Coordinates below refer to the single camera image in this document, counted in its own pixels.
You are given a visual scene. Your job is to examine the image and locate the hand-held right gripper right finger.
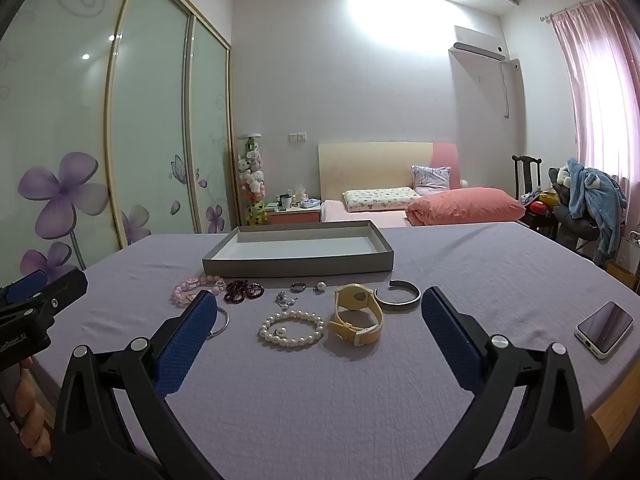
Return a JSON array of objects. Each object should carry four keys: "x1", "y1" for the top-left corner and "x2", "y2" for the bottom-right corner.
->
[{"x1": 421, "y1": 286, "x2": 588, "y2": 480}]

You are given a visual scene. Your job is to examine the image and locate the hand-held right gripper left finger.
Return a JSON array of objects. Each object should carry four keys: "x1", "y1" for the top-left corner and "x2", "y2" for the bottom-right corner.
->
[{"x1": 52, "y1": 289, "x2": 223, "y2": 480}]

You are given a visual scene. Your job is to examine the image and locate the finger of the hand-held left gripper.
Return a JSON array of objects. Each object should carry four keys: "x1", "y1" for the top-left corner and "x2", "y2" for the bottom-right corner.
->
[
  {"x1": 0, "y1": 269, "x2": 49, "y2": 306},
  {"x1": 0, "y1": 266, "x2": 89, "y2": 343}
]

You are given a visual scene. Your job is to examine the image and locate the thin silver bangle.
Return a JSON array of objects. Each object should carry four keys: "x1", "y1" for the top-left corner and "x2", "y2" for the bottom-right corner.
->
[{"x1": 205, "y1": 305, "x2": 231, "y2": 341}]

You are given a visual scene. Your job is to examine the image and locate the pink bead bracelet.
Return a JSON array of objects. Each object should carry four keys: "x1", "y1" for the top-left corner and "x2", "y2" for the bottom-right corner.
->
[{"x1": 171, "y1": 274, "x2": 226, "y2": 307}]

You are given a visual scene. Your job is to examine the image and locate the silver cuff bangle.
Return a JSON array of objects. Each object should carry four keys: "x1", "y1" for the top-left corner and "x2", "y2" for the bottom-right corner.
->
[{"x1": 372, "y1": 280, "x2": 422, "y2": 311}]

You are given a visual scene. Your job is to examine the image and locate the dark red bead bracelet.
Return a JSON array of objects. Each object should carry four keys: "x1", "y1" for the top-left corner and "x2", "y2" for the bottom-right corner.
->
[{"x1": 225, "y1": 280, "x2": 265, "y2": 304}]

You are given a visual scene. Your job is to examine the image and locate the yellow bangle bracelets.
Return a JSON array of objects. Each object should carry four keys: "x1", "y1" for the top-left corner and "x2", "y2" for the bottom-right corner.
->
[{"x1": 327, "y1": 283, "x2": 385, "y2": 347}]

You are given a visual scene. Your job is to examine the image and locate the white pearl bracelet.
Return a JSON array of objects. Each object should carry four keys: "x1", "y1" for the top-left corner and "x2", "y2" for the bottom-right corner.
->
[{"x1": 258, "y1": 310, "x2": 325, "y2": 349}]

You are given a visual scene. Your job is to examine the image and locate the grey cardboard tray box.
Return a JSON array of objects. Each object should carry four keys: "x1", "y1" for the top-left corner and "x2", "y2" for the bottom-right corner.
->
[{"x1": 202, "y1": 219, "x2": 394, "y2": 279}]

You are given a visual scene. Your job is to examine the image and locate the person's left hand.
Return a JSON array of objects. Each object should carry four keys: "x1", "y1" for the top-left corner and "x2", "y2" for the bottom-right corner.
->
[{"x1": 14, "y1": 357, "x2": 55, "y2": 461}]

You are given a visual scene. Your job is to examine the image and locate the pink duvet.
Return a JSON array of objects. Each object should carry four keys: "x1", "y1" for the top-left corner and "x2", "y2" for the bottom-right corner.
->
[{"x1": 405, "y1": 187, "x2": 526, "y2": 226}]

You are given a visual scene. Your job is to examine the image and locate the purple tablecloth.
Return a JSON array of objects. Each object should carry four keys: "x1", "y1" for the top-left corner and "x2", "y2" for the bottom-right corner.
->
[{"x1": 30, "y1": 220, "x2": 640, "y2": 480}]

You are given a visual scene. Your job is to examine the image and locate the pink bed sheet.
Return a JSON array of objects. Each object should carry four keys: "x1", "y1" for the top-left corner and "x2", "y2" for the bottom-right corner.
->
[{"x1": 320, "y1": 199, "x2": 416, "y2": 227}]

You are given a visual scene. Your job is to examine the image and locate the smartphone in white case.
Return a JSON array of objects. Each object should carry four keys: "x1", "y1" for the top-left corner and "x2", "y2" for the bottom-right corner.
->
[{"x1": 576, "y1": 301, "x2": 635, "y2": 359}]

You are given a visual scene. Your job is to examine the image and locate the white patterned pillow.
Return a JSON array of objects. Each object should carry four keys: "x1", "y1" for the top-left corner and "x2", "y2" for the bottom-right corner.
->
[{"x1": 342, "y1": 186, "x2": 423, "y2": 212}]

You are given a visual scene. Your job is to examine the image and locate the purple patterned pillow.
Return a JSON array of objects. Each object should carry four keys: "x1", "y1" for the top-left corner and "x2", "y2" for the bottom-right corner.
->
[{"x1": 411, "y1": 165, "x2": 452, "y2": 195}]

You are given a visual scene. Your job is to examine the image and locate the pink and white nightstand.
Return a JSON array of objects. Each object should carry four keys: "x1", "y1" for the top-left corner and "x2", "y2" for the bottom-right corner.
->
[{"x1": 267, "y1": 206, "x2": 322, "y2": 224}]

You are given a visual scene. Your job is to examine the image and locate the dark wooden chair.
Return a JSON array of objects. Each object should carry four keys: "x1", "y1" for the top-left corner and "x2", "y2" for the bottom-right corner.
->
[{"x1": 512, "y1": 155, "x2": 557, "y2": 235}]

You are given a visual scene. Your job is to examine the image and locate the clear tube of plush toys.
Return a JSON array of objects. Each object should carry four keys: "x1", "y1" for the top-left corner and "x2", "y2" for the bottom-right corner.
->
[{"x1": 237, "y1": 133, "x2": 268, "y2": 226}]

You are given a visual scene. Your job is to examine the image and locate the beige and pink headboard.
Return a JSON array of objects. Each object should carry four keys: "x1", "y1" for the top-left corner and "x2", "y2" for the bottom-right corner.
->
[{"x1": 318, "y1": 141, "x2": 458, "y2": 201}]

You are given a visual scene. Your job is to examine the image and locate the grey plush toy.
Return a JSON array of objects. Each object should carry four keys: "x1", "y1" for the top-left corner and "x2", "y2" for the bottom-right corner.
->
[{"x1": 547, "y1": 165, "x2": 573, "y2": 197}]

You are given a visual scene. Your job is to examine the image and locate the flower-print sliding wardrobe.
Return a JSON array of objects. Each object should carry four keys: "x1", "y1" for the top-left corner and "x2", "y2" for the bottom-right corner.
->
[{"x1": 0, "y1": 0, "x2": 233, "y2": 286}]

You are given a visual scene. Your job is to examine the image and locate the blue fleece garment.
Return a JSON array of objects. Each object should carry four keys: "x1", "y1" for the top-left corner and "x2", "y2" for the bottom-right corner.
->
[{"x1": 566, "y1": 158, "x2": 628, "y2": 256}]

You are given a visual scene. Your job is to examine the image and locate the air conditioner pipe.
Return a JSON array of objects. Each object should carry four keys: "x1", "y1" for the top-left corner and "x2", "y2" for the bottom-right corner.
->
[{"x1": 500, "y1": 57, "x2": 523, "y2": 118}]

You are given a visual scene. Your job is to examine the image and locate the pink curtain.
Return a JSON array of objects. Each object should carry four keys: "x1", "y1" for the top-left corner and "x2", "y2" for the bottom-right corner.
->
[{"x1": 550, "y1": 0, "x2": 640, "y2": 188}]

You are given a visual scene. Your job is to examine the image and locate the white air conditioner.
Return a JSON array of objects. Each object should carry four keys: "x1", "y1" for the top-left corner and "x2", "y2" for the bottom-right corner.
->
[{"x1": 448, "y1": 25, "x2": 506, "y2": 61}]

